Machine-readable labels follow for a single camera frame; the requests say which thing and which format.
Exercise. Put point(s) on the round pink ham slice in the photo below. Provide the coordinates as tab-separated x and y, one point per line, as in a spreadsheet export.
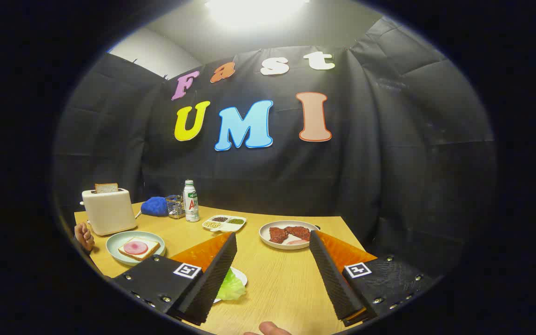
135	247

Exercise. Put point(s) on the pink ham slice in bowl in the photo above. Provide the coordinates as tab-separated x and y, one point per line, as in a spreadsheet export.
297	242

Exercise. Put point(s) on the small white square plate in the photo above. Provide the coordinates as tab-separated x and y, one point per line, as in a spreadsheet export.
242	278

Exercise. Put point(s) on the blue cloth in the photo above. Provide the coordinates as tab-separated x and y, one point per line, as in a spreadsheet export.
154	206

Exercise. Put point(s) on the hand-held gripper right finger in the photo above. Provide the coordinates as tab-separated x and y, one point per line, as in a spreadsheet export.
333	279

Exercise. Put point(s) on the light green plate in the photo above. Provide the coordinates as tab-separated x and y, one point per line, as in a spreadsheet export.
117	242

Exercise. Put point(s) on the black backdrop cloth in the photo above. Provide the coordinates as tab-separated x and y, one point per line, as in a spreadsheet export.
389	163

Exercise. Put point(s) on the white bowl of meat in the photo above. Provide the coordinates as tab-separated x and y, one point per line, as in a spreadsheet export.
265	237

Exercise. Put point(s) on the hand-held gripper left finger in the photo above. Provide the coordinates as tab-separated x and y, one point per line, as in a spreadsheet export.
212	284

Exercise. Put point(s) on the white toaster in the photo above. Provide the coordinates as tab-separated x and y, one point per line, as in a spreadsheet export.
110	214

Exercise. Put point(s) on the green lettuce leaf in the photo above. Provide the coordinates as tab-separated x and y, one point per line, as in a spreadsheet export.
231	287

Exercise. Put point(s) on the red meat slice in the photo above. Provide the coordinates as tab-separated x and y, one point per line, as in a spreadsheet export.
298	231
278	235

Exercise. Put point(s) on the bread slice under ham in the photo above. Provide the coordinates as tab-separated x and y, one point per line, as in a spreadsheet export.
151	246

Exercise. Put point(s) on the white divided dish of beans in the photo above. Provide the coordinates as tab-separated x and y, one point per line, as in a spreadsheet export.
224	224

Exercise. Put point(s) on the white bottle with green label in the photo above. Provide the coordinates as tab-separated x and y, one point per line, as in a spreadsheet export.
191	204

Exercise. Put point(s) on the plain toast bread slice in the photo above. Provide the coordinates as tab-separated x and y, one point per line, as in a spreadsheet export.
106	188

